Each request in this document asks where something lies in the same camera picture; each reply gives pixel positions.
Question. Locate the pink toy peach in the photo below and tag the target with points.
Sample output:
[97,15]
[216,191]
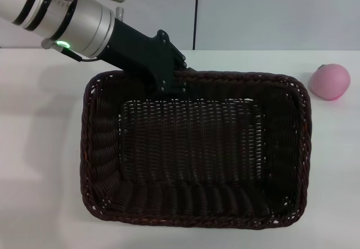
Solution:
[330,81]

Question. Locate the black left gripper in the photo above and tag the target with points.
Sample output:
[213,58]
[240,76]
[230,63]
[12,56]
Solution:
[140,52]

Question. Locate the dark brown wicker basket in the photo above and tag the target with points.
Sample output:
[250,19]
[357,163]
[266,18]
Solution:
[197,147]

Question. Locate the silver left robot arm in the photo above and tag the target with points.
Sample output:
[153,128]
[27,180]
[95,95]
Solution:
[84,27]

